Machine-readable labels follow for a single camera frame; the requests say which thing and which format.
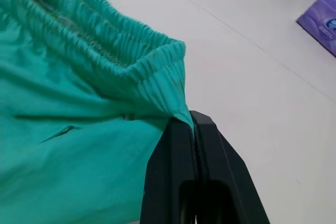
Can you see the green shorts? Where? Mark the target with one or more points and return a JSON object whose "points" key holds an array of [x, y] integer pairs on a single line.
{"points": [[78, 103]]}

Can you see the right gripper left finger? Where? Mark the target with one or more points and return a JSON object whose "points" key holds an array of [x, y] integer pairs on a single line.
{"points": [[168, 161]]}

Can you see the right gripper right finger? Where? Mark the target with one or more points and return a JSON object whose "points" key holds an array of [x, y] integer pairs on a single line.
{"points": [[223, 161]]}

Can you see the small purple tissue pack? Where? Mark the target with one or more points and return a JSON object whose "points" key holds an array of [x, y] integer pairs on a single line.
{"points": [[319, 22]]}

